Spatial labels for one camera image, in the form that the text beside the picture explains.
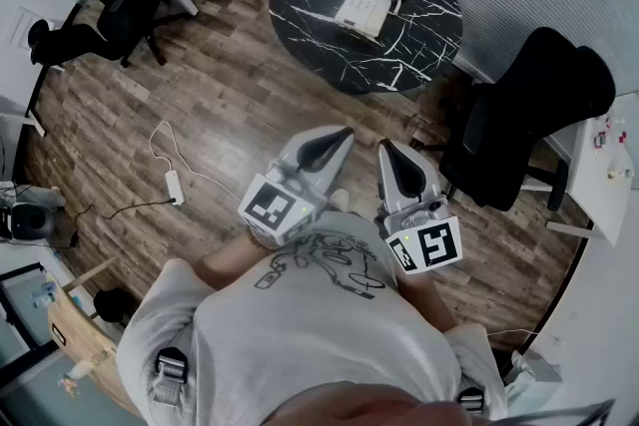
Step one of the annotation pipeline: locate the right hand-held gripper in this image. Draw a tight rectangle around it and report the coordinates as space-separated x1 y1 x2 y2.
373 139 463 276

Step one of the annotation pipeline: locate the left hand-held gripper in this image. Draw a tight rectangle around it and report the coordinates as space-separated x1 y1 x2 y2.
238 126 357 247

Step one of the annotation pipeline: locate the white telephone handset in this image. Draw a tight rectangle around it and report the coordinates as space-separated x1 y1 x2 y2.
332 0 394 39

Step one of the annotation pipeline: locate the person's left forearm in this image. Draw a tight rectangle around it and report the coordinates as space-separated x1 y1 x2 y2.
198 227 281 286

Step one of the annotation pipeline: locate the person's right forearm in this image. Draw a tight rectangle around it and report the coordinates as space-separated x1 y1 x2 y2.
395 263 458 341

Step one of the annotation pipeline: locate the person's white shoe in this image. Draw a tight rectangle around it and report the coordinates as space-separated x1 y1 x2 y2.
325 188 351 213

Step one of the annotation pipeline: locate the black office chair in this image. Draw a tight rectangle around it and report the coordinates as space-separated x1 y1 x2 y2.
27 0 195 69
437 26 618 213

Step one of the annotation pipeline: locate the light grey printed t-shirt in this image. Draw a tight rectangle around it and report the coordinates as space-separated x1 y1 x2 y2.
115 209 508 426

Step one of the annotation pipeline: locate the white desk with small items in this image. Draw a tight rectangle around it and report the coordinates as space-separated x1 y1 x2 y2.
545 91 639 248

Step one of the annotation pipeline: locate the black round stool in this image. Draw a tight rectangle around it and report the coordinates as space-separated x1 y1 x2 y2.
93 287 134 326

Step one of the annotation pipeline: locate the black round speaker device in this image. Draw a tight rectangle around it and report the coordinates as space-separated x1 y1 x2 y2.
8 201 56 244

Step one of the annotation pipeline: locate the wooden table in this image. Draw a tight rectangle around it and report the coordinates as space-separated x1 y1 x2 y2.
46 255 142 417

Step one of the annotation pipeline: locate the white power strip with cable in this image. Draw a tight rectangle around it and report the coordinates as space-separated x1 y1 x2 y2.
148 120 251 197

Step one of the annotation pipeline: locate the thin white floor cable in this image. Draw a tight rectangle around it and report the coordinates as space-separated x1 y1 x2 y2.
485 326 544 341

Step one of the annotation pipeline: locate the black cable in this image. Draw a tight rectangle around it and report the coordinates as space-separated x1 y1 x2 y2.
49 196 177 251

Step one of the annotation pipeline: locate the grey strap buckle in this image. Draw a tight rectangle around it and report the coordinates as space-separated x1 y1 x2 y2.
151 346 191 409
455 385 486 416

